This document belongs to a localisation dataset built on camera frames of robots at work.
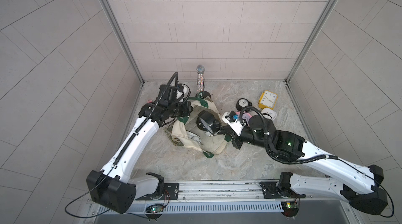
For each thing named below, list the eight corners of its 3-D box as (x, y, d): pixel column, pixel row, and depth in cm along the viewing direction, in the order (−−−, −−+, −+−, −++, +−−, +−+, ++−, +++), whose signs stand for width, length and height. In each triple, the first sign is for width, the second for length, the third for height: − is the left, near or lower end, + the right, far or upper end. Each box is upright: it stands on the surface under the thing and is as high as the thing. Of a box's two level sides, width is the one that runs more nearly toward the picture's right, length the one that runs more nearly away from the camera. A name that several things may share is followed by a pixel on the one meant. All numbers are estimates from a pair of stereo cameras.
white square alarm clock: (260, 113, 101) (261, 110, 98) (263, 108, 103) (264, 105, 101) (273, 121, 97) (275, 118, 95) (276, 115, 100) (278, 113, 97)
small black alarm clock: (238, 111, 101) (239, 108, 98) (232, 104, 105) (233, 101, 102) (251, 105, 104) (252, 102, 101) (245, 98, 108) (246, 95, 105)
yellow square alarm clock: (256, 106, 104) (257, 103, 102) (262, 91, 113) (263, 89, 110) (273, 112, 101) (274, 110, 99) (277, 97, 110) (279, 94, 107)
